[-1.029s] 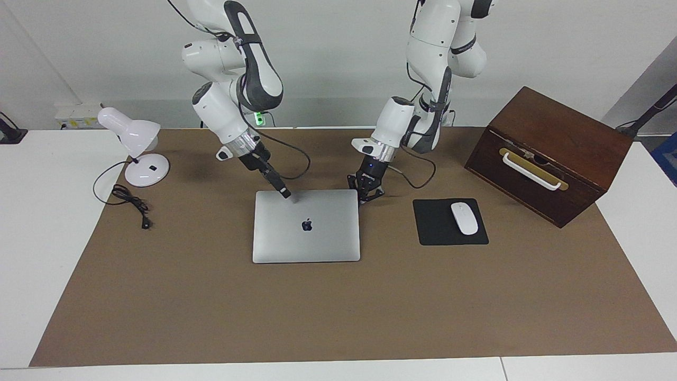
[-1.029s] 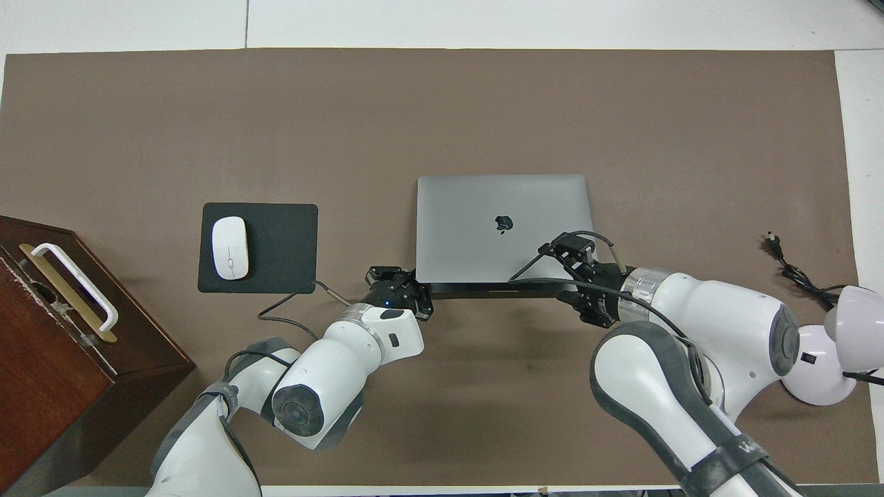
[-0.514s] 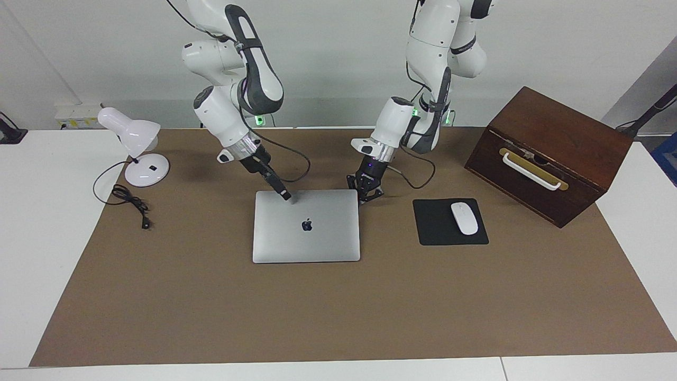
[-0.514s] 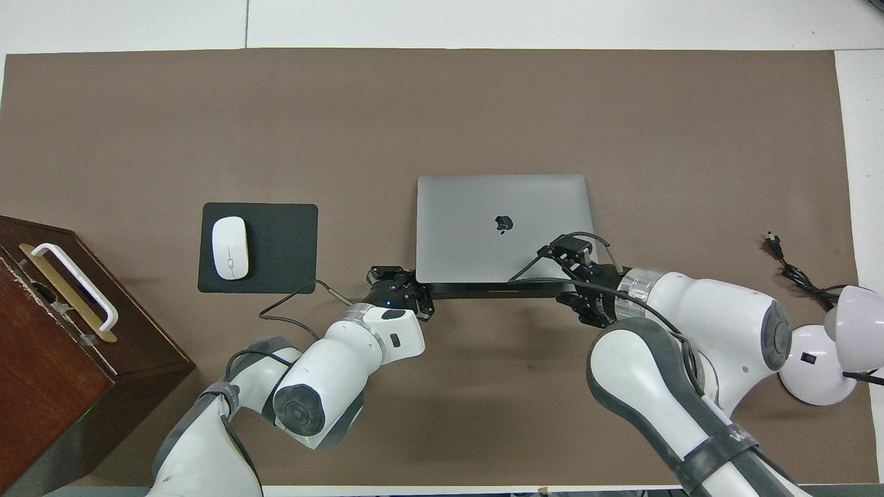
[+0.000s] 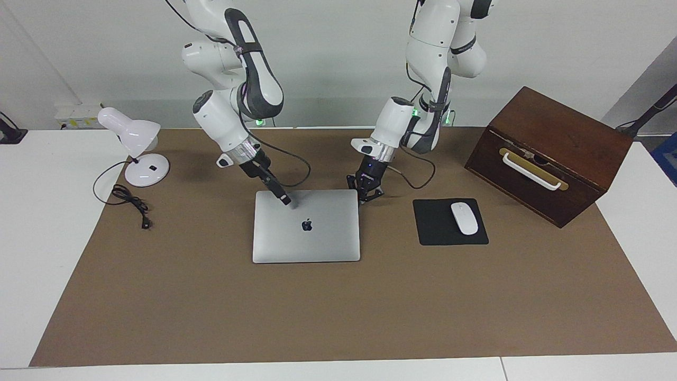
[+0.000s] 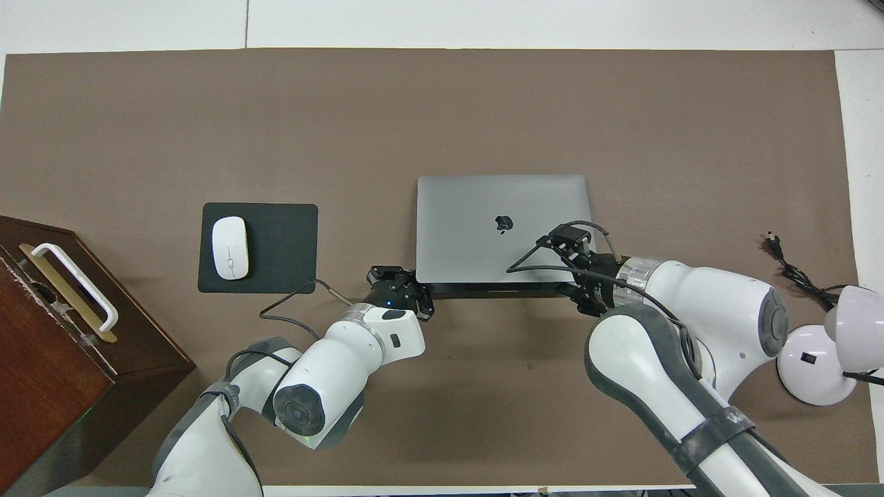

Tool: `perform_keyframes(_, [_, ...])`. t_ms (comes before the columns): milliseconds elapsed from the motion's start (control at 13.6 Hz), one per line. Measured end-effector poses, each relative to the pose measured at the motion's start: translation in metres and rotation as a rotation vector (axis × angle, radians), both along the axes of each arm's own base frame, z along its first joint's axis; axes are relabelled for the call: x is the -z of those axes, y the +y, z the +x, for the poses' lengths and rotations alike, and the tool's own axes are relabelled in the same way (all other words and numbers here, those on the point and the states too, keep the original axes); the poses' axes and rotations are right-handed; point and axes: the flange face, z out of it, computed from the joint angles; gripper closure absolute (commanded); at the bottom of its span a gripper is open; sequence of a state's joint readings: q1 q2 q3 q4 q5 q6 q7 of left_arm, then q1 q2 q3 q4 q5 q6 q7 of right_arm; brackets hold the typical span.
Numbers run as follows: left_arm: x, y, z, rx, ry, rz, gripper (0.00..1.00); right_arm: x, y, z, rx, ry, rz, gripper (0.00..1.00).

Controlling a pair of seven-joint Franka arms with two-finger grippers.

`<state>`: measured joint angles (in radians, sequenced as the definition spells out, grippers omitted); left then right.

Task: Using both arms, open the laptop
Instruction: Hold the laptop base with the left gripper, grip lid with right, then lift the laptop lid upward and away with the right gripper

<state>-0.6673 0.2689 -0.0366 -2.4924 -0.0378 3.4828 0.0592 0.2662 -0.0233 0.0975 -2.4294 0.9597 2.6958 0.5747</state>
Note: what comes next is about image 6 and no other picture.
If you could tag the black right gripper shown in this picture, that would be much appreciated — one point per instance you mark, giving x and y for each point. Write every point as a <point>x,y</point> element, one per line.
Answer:
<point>599,283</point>

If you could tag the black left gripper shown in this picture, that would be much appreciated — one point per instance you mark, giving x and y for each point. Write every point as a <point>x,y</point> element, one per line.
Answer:
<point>394,295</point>

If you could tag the grey laptop with apple logo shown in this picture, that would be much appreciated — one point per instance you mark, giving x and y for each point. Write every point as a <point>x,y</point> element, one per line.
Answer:
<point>469,221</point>

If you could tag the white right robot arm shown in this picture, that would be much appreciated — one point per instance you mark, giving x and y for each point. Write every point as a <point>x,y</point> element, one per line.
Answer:
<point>718,310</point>

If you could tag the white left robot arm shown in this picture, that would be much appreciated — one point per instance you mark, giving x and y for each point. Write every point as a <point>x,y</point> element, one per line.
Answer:
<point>324,373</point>

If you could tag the black mouse pad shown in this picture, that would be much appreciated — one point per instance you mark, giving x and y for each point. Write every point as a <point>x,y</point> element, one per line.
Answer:
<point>283,248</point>

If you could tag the white computer mouse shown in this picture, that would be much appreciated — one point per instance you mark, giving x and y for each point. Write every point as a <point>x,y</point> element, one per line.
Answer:
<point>230,247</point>

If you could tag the large brown table mat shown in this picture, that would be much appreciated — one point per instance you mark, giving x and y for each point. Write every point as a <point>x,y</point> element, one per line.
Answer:
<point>442,103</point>

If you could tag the white desk lamp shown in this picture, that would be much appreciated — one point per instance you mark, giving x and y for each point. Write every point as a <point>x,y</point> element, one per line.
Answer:
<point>815,366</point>

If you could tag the dark wooden box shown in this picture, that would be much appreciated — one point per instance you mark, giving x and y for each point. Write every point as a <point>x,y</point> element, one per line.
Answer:
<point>41,386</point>

